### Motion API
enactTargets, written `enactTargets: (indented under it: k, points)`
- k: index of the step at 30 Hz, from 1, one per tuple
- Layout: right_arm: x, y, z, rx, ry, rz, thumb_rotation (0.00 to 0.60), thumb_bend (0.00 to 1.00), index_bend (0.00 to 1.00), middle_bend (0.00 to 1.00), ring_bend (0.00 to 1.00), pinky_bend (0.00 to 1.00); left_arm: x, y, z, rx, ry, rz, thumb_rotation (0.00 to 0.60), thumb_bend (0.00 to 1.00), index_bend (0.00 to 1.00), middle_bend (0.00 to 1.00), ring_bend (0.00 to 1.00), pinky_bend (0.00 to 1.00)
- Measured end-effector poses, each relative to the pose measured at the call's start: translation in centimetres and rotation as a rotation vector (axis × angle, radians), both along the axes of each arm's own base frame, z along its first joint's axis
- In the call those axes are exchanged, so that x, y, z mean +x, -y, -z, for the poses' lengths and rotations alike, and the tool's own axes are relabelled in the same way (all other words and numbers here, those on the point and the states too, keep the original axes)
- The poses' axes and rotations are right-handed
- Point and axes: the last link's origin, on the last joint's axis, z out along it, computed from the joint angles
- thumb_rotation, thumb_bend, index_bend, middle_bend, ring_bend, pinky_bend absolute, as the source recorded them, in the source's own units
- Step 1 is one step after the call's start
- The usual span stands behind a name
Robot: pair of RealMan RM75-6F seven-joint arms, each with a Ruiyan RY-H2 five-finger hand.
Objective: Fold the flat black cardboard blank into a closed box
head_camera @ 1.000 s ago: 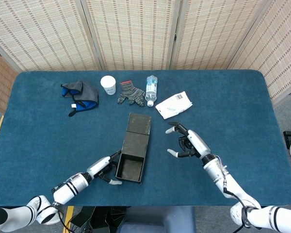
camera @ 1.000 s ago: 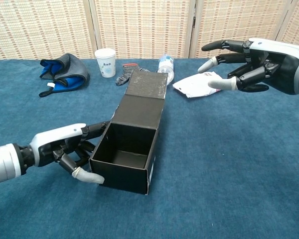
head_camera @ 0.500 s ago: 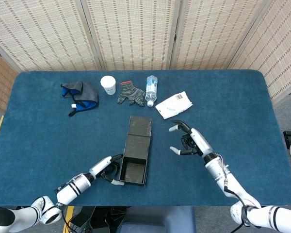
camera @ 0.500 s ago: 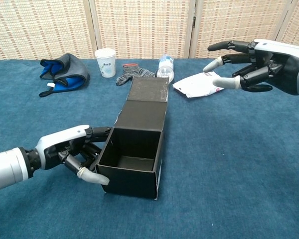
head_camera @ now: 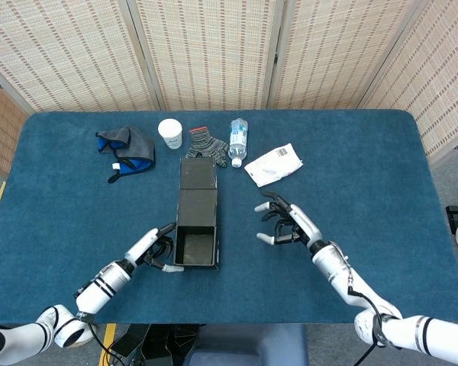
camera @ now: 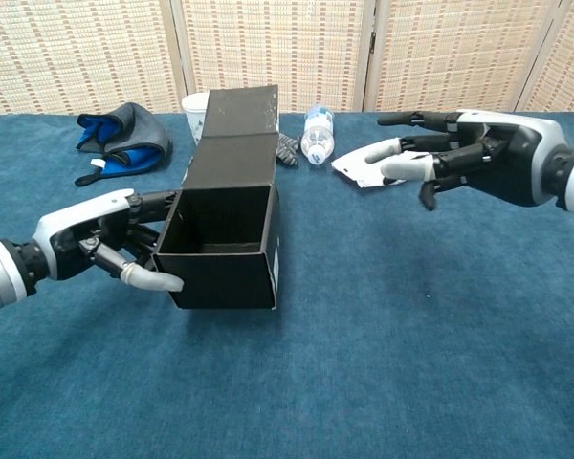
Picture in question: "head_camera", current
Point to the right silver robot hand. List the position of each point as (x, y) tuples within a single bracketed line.
[(305, 225)]

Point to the blue carpeted table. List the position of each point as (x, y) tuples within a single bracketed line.
[(328, 267)]

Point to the black foldable cardboard box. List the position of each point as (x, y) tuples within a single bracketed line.
[(196, 213)]

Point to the striped knit glove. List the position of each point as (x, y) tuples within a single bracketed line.
[(206, 146)]

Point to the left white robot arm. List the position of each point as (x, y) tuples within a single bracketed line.
[(99, 289)]

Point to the white paper cup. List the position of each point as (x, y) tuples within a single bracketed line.
[(170, 133)]

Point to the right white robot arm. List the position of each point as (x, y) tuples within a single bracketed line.
[(336, 267)]

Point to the white plastic package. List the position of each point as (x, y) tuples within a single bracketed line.
[(273, 165)]

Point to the beige woven screen panel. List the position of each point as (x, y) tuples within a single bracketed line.
[(210, 49), (442, 76), (328, 49), (61, 49)]

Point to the black cardboard sheet stack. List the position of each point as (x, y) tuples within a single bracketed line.
[(156, 343)]

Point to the brown woven screen panel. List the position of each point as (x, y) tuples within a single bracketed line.
[(0, 126)]

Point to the grey and blue cloth bag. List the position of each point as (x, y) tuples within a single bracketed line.
[(137, 145)]

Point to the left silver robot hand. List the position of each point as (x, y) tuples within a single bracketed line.
[(143, 246)]

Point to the blue grey padded seat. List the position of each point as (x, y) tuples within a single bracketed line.
[(252, 347)]

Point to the clear plastic water bottle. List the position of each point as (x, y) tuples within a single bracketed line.
[(238, 141)]

